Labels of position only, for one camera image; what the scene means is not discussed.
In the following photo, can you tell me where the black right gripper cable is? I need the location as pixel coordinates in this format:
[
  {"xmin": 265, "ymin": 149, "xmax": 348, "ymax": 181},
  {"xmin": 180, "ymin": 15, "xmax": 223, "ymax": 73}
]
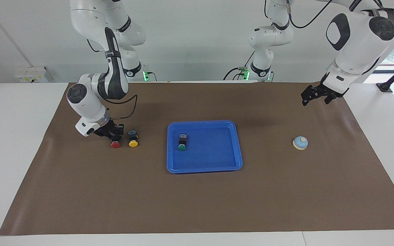
[{"xmin": 106, "ymin": 94, "xmax": 139, "ymax": 121}]

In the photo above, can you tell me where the blue plastic tray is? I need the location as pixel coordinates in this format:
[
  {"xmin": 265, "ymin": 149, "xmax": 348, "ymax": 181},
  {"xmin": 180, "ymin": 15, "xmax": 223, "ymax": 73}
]
[{"xmin": 166, "ymin": 120, "xmax": 244, "ymax": 174}]

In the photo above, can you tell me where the green push button switch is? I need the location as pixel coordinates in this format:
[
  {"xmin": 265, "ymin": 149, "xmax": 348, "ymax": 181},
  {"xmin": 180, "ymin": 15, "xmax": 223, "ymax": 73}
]
[{"xmin": 177, "ymin": 133, "xmax": 188, "ymax": 152}]

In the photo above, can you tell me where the white wall socket box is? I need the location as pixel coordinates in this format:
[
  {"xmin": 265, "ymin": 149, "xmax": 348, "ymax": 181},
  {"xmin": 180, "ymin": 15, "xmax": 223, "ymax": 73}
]
[{"xmin": 15, "ymin": 67, "xmax": 49, "ymax": 83}]

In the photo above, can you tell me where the brown table mat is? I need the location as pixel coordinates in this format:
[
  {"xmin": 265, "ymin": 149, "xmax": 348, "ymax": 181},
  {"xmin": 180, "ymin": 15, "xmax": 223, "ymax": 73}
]
[{"xmin": 0, "ymin": 81, "xmax": 394, "ymax": 236}]

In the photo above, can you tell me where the light blue call bell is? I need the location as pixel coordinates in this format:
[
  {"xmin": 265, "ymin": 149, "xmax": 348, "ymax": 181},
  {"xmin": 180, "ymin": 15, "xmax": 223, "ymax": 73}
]
[{"xmin": 292, "ymin": 136, "xmax": 309, "ymax": 151}]

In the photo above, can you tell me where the black left base cable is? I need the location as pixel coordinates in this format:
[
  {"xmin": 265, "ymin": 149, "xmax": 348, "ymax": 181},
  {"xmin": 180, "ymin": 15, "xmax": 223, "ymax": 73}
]
[{"xmin": 223, "ymin": 51, "xmax": 256, "ymax": 81}]

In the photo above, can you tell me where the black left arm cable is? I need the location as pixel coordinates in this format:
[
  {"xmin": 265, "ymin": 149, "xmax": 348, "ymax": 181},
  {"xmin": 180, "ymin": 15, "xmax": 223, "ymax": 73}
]
[{"xmin": 286, "ymin": 0, "xmax": 332, "ymax": 29}]

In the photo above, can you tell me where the yellow push button switch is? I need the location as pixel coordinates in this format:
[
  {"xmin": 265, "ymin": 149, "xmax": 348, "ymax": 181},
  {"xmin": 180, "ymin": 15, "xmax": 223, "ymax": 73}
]
[{"xmin": 128, "ymin": 129, "xmax": 140, "ymax": 148}]

